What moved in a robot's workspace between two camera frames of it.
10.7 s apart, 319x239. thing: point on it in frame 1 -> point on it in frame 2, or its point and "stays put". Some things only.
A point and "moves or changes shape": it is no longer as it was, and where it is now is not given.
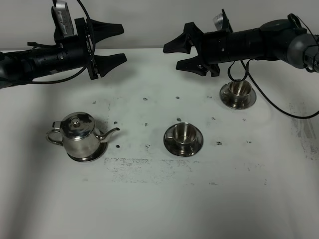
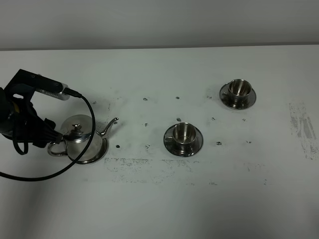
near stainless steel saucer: [174, 147] stays put
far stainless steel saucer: [225, 97] stays put
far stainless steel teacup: [238, 92] stays put
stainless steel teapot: [77, 133] moves or changes shape
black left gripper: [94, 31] -> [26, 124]
